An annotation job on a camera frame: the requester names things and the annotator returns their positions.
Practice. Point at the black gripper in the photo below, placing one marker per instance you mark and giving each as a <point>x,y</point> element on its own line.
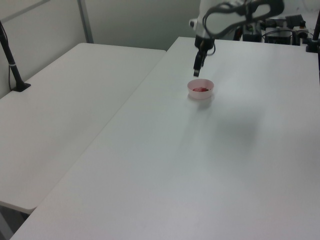
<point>203,43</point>

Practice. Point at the red strawberry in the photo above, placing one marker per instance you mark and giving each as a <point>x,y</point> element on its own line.
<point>200,89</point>

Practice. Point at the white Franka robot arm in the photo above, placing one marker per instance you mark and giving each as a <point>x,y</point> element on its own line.
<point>222,22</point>

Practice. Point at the pink bowl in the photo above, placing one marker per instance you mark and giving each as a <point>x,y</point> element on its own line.
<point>200,95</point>

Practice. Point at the black control box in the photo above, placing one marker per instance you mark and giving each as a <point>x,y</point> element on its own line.
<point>251,33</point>

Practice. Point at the black electronics unit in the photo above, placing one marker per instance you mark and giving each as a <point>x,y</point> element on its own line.
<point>280,35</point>

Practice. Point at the white side table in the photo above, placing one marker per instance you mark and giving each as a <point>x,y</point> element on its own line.
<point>62,112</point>

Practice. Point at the black pole with flat base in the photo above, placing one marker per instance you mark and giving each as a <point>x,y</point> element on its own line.
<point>11,60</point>

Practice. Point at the black camera pole with clamp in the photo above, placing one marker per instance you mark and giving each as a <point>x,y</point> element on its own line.
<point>315,32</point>

